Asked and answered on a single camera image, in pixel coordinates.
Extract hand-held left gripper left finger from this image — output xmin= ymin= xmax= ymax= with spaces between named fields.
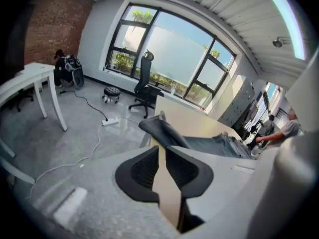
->
xmin=26 ymin=145 xmax=179 ymax=239

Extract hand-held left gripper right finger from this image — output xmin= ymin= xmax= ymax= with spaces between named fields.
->
xmin=165 ymin=145 xmax=260 ymax=233

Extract grey robe garment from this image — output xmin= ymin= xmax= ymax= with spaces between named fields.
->
xmin=138 ymin=110 xmax=253 ymax=160

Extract grey metal lockers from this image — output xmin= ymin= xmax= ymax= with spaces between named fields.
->
xmin=219 ymin=75 xmax=257 ymax=128

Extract tall side window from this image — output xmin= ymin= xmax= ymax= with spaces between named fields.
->
xmin=258 ymin=82 xmax=280 ymax=120

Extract black tufted stool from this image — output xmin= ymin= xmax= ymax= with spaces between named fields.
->
xmin=102 ymin=86 xmax=122 ymax=104

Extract black swivel chair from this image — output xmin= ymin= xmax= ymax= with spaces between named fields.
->
xmin=9 ymin=88 xmax=35 ymax=114

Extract black office chair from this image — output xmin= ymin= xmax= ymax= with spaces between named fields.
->
xmin=128 ymin=49 xmax=165 ymax=120

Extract black white equipment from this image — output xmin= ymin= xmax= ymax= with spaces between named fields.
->
xmin=63 ymin=54 xmax=85 ymax=91

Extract large black-framed window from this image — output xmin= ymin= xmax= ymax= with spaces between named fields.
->
xmin=103 ymin=3 xmax=237 ymax=109

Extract white side table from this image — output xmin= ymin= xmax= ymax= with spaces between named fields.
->
xmin=0 ymin=62 xmax=68 ymax=132

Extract ceiling spot lamp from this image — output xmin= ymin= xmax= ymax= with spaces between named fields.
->
xmin=272 ymin=36 xmax=285 ymax=48

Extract long ceiling light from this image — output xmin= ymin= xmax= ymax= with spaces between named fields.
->
xmin=265 ymin=0 xmax=307 ymax=61

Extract long white cable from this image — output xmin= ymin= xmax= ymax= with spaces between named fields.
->
xmin=24 ymin=122 xmax=106 ymax=199

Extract black floor cable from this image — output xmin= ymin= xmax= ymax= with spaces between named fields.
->
xmin=58 ymin=90 xmax=109 ymax=121

